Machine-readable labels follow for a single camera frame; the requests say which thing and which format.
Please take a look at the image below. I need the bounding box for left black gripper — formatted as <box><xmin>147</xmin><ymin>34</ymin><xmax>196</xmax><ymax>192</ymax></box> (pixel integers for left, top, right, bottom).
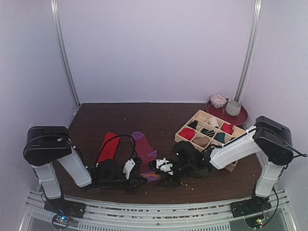
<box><xmin>101</xmin><ymin>173</ymin><xmax>147</xmax><ymax>195</ymax></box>

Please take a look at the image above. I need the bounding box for purple sock with orange cuff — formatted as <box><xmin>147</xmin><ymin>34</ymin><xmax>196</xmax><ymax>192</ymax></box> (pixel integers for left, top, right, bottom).
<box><xmin>131</xmin><ymin>131</ymin><xmax>159</xmax><ymax>182</ymax></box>

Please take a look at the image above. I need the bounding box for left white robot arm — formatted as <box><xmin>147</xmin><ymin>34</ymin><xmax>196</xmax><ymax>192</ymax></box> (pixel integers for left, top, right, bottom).
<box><xmin>23</xmin><ymin>126</ymin><xmax>148</xmax><ymax>214</ymax></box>

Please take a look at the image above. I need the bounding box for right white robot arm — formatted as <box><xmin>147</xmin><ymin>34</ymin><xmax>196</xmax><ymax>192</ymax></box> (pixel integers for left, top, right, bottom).
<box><xmin>148</xmin><ymin>116</ymin><xmax>294</xmax><ymax>213</ymax></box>

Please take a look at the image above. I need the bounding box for red sock with striped cuff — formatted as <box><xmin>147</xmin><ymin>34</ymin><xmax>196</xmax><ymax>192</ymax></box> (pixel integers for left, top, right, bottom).
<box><xmin>95</xmin><ymin>132</ymin><xmax>120</xmax><ymax>167</ymax></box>

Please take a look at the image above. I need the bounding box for red rolled sock in box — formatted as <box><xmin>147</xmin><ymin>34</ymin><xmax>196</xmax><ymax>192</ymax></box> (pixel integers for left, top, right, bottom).
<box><xmin>179</xmin><ymin>128</ymin><xmax>196</xmax><ymax>141</ymax></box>

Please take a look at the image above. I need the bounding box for beige rolled sock in box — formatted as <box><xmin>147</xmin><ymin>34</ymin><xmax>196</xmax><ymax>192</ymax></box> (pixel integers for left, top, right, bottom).
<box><xmin>193</xmin><ymin>136</ymin><xmax>211</xmax><ymax>148</ymax></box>

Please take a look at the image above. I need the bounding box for black rolled sock in box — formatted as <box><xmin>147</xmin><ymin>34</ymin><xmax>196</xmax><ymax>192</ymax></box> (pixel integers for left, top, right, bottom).
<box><xmin>188</xmin><ymin>120</ymin><xmax>198</xmax><ymax>130</ymax></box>

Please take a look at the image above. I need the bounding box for wooden compartment organizer box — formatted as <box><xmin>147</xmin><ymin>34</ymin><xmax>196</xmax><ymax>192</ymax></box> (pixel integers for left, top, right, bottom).
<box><xmin>174</xmin><ymin>109</ymin><xmax>250</xmax><ymax>172</ymax></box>

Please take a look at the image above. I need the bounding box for black striped sock in box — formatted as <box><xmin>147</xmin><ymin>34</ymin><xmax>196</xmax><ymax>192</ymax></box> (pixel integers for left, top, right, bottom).
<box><xmin>201</xmin><ymin>128</ymin><xmax>216</xmax><ymax>138</ymax></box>

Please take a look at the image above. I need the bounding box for teal rolled sock in box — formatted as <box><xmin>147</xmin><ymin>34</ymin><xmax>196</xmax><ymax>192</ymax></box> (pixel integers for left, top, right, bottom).
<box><xmin>214</xmin><ymin>132</ymin><xmax>226</xmax><ymax>143</ymax></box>

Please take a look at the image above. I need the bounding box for cream rolled sock in box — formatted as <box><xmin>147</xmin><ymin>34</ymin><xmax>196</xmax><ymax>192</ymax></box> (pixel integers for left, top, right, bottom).
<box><xmin>208</xmin><ymin>116</ymin><xmax>221</xmax><ymax>128</ymax></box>

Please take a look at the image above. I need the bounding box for red patterned sock in box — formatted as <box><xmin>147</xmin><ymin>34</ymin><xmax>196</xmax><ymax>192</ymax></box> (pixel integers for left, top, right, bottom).
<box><xmin>221</xmin><ymin>123</ymin><xmax>234</xmax><ymax>135</ymax></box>

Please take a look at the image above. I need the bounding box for red round tray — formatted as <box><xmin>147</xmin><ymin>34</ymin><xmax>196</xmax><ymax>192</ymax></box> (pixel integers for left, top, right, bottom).
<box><xmin>205</xmin><ymin>101</ymin><xmax>248</xmax><ymax>126</ymax></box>

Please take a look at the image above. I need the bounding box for left circuit board with leds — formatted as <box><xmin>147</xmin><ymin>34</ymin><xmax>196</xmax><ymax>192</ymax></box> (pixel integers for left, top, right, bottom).
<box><xmin>51</xmin><ymin>215</ymin><xmax>72</xmax><ymax>230</ymax></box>

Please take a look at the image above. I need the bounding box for circuit board with leds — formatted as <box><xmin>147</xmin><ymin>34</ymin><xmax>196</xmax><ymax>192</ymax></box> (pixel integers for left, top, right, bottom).
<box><xmin>51</xmin><ymin>215</ymin><xmax>72</xmax><ymax>230</ymax></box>
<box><xmin>245</xmin><ymin>216</ymin><xmax>267</xmax><ymax>229</ymax></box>

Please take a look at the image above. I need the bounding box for white patterned bowl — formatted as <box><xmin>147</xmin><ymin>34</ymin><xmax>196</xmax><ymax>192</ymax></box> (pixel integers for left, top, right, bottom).
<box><xmin>210</xmin><ymin>94</ymin><xmax>227</xmax><ymax>108</ymax></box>

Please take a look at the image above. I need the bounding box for grey striped cup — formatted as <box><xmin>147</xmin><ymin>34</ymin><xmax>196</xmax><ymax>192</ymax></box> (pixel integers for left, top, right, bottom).
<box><xmin>225</xmin><ymin>100</ymin><xmax>241</xmax><ymax>116</ymax></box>

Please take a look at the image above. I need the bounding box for right circuit board with leds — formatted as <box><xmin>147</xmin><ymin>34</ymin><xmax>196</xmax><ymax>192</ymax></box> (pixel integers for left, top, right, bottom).
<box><xmin>245</xmin><ymin>216</ymin><xmax>267</xmax><ymax>229</ymax></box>

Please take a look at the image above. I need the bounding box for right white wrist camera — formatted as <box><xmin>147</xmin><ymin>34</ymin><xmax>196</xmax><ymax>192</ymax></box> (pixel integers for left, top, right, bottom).
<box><xmin>156</xmin><ymin>158</ymin><xmax>174</xmax><ymax>175</ymax></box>

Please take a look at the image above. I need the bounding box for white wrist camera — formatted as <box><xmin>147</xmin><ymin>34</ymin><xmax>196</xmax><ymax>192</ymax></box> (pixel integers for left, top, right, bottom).
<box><xmin>156</xmin><ymin>158</ymin><xmax>174</xmax><ymax>175</ymax></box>
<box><xmin>122</xmin><ymin>159</ymin><xmax>136</xmax><ymax>180</ymax></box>

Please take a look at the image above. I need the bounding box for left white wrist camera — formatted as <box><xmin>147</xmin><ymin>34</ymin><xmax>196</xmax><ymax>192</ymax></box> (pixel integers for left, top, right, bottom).
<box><xmin>122</xmin><ymin>159</ymin><xmax>136</xmax><ymax>180</ymax></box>

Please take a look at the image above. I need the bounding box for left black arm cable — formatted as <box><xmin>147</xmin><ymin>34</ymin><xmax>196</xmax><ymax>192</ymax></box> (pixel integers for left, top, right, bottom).
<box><xmin>95</xmin><ymin>134</ymin><xmax>135</xmax><ymax>169</ymax></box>

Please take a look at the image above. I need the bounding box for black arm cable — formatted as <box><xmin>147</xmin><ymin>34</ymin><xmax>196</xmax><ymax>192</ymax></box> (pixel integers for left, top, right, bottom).
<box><xmin>95</xmin><ymin>134</ymin><xmax>135</xmax><ymax>169</ymax></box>
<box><xmin>255</xmin><ymin>127</ymin><xmax>308</xmax><ymax>157</ymax></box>

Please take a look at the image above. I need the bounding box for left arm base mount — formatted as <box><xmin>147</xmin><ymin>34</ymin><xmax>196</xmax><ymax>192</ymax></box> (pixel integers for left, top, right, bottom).
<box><xmin>44</xmin><ymin>198</ymin><xmax>86</xmax><ymax>218</ymax></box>

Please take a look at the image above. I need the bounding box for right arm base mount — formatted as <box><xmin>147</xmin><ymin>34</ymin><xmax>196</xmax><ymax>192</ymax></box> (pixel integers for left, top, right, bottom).
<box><xmin>230</xmin><ymin>196</ymin><xmax>271</xmax><ymax>218</ymax></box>

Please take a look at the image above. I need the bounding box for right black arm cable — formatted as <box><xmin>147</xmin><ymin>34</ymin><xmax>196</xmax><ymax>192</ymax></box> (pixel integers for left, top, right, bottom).
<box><xmin>255</xmin><ymin>127</ymin><xmax>308</xmax><ymax>157</ymax></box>

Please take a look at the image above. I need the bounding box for left aluminium frame post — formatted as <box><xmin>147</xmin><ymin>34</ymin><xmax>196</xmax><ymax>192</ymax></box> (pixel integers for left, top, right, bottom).
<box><xmin>51</xmin><ymin>0</ymin><xmax>81</xmax><ymax>108</ymax></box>

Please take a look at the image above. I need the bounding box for aluminium frame post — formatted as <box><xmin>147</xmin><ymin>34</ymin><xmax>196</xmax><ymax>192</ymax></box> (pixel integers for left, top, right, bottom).
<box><xmin>234</xmin><ymin>0</ymin><xmax>263</xmax><ymax>103</ymax></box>
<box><xmin>51</xmin><ymin>0</ymin><xmax>81</xmax><ymax>108</ymax></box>

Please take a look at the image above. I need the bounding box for right aluminium frame post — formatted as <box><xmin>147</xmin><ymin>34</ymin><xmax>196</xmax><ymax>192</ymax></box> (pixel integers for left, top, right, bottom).
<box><xmin>234</xmin><ymin>0</ymin><xmax>263</xmax><ymax>103</ymax></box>

